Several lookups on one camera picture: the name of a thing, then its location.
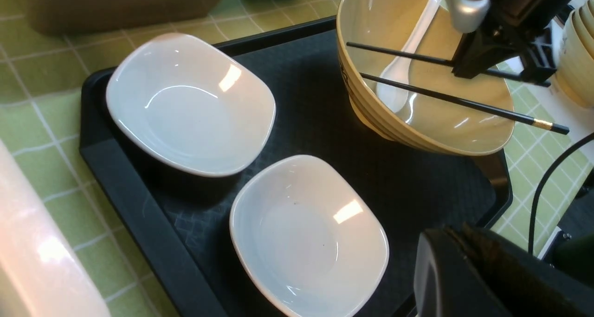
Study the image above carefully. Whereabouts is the large white plastic tub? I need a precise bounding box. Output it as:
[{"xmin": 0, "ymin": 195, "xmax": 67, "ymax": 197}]
[{"xmin": 0, "ymin": 144, "xmax": 110, "ymax": 317}]

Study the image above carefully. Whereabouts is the stack of tan bowls aside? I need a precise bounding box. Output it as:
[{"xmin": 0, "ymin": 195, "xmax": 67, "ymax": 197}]
[{"xmin": 555, "ymin": 0, "xmax": 594, "ymax": 109}]

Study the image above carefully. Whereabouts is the white soup spoon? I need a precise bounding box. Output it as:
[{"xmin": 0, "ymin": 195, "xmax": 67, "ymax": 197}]
[{"xmin": 375, "ymin": 0, "xmax": 441, "ymax": 113}]

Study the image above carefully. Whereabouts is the white square dish front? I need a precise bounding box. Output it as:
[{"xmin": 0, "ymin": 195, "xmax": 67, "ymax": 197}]
[{"xmin": 229, "ymin": 155, "xmax": 389, "ymax": 317}]

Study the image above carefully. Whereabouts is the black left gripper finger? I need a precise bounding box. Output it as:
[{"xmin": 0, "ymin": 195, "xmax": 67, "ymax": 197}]
[{"xmin": 413, "ymin": 224, "xmax": 594, "ymax": 317}]

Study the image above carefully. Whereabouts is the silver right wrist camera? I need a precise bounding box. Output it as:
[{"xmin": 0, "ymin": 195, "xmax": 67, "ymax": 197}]
[{"xmin": 445, "ymin": 0, "xmax": 491, "ymax": 33}]

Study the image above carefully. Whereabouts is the green checkered table mat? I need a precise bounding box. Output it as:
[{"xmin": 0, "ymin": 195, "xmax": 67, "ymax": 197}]
[{"xmin": 0, "ymin": 0, "xmax": 593, "ymax": 317}]

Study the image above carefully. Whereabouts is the black serving tray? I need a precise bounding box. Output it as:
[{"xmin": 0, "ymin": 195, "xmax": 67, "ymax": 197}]
[{"xmin": 80, "ymin": 17, "xmax": 513, "ymax": 317}]

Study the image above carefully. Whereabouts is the black cable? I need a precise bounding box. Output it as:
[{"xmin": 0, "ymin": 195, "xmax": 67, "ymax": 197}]
[{"xmin": 528, "ymin": 132, "xmax": 594, "ymax": 256}]

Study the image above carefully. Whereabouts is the white square dish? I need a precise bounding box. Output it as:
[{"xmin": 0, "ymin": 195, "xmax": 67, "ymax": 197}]
[
  {"xmin": 229, "ymin": 155, "xmax": 389, "ymax": 317},
  {"xmin": 105, "ymin": 33, "xmax": 276, "ymax": 177}
]

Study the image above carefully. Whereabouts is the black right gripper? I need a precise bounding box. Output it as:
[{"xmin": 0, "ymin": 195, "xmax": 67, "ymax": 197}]
[{"xmin": 452, "ymin": 0, "xmax": 571, "ymax": 82}]

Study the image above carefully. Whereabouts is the grey-brown spoon bin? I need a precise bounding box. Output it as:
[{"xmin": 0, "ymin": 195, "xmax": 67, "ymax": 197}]
[{"xmin": 19, "ymin": 0, "xmax": 221, "ymax": 34}]

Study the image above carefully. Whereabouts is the black chopstick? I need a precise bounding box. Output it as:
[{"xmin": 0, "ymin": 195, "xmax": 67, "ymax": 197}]
[
  {"xmin": 346, "ymin": 42, "xmax": 551, "ymax": 87},
  {"xmin": 360, "ymin": 72, "xmax": 570, "ymax": 135}
]

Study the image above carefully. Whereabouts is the tan noodle bowl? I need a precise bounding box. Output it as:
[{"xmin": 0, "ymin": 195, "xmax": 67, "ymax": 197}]
[{"xmin": 336, "ymin": 0, "xmax": 514, "ymax": 156}]

